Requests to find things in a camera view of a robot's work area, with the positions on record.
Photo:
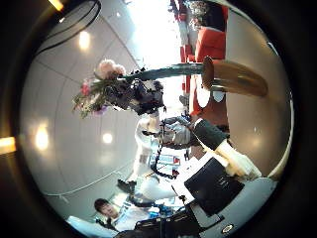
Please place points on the flower bouquet with teal wrap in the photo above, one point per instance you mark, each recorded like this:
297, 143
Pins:
105, 69

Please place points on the gold cone vase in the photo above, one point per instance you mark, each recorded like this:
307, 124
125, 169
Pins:
237, 79

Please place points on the black planter with pale flowers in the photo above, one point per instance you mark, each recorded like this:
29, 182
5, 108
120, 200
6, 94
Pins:
214, 16

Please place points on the person in white shirt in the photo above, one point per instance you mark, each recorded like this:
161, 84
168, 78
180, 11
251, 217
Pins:
105, 208

